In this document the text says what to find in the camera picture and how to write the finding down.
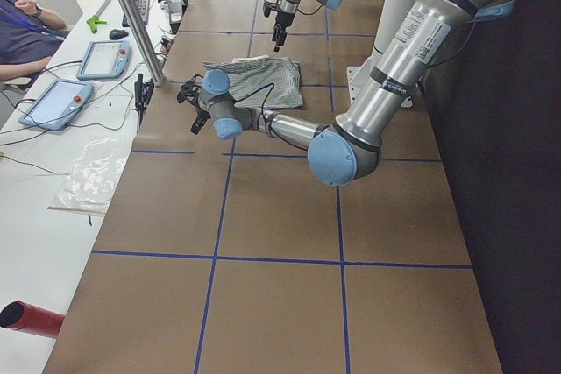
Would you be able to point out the aluminium frame post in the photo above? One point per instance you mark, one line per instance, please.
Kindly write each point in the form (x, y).
(143, 40)

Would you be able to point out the navy white striped polo shirt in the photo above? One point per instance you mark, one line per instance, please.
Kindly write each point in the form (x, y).
(249, 77)

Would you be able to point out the clear plastic bag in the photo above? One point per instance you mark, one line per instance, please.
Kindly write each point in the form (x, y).
(93, 178)

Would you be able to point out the green plastic tool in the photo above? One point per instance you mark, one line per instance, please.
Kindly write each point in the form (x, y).
(94, 22)

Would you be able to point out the seated person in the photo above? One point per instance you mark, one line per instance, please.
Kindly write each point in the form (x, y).
(30, 36)

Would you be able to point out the far blue teach pendant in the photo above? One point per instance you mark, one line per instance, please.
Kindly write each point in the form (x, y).
(104, 60)

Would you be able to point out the blue teach pendant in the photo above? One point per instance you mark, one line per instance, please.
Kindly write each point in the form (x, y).
(104, 60)
(58, 105)

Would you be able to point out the black computer mouse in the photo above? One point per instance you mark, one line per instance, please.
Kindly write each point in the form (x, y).
(116, 34)

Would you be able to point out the red cardboard tube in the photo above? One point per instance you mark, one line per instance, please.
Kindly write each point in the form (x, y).
(27, 318)

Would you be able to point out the black keyboard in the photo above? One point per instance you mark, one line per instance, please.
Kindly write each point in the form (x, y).
(138, 4)

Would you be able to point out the near blue teach pendant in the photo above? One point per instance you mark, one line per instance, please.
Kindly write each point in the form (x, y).
(58, 105)

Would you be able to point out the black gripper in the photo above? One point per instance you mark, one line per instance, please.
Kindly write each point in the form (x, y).
(281, 21)
(202, 114)

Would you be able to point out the brown paper table cover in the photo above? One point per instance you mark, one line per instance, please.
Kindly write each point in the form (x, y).
(231, 257)

